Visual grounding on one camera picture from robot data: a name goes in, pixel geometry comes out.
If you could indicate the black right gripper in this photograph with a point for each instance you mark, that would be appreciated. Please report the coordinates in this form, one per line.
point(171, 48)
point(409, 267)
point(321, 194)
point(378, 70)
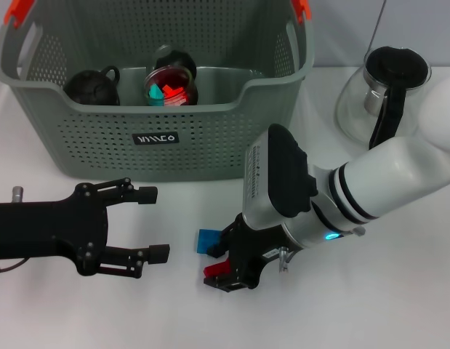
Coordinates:
point(246, 251)

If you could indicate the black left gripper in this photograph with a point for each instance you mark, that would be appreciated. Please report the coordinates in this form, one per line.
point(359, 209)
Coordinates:
point(46, 229)

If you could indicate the dark red long toy brick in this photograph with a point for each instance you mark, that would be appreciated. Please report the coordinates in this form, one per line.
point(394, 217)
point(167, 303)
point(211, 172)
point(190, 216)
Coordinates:
point(215, 269)

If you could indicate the blue square toy brick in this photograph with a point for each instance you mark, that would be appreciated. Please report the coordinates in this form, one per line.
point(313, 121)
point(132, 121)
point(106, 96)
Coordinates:
point(208, 240)

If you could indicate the teal square toy plate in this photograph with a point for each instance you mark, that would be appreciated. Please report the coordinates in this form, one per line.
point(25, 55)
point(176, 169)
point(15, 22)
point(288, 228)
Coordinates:
point(155, 95)

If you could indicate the small red toy brick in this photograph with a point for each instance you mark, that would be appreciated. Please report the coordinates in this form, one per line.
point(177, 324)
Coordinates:
point(168, 89)

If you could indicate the grey-green perforated plastic storage bin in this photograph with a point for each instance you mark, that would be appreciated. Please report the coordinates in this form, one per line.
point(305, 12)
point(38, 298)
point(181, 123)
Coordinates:
point(173, 145)

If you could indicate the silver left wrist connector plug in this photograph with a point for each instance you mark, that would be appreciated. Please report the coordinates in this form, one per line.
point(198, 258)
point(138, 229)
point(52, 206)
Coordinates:
point(18, 193)

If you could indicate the black clay teapot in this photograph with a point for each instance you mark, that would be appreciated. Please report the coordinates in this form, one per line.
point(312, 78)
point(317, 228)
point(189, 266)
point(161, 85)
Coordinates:
point(90, 89)

